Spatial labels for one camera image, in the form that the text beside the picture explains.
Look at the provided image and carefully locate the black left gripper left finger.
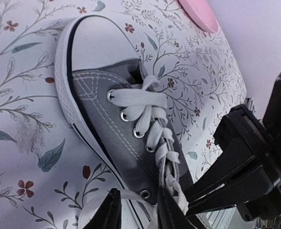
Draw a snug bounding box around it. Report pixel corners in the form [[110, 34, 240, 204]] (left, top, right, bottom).
[[82, 188, 121, 229]]

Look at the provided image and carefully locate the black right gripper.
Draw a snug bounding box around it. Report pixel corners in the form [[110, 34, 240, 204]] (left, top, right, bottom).
[[184, 105, 281, 221]]

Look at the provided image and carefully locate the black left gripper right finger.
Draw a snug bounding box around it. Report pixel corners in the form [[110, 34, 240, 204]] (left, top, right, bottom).
[[157, 187, 202, 229]]

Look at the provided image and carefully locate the grey canvas sneaker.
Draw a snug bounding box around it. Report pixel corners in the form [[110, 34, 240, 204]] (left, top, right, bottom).
[[55, 15, 192, 229]]

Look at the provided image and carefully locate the white shoelace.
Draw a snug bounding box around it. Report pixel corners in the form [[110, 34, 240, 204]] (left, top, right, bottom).
[[70, 71, 192, 229]]

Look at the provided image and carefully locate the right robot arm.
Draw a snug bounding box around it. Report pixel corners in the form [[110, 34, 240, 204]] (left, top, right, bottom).
[[184, 73, 281, 221]]

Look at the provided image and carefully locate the floral table mat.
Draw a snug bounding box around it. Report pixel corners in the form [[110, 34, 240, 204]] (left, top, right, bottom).
[[0, 0, 246, 229]]

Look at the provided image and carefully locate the pink plate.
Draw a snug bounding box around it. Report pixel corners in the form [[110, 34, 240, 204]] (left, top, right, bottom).
[[179, 0, 219, 33]]

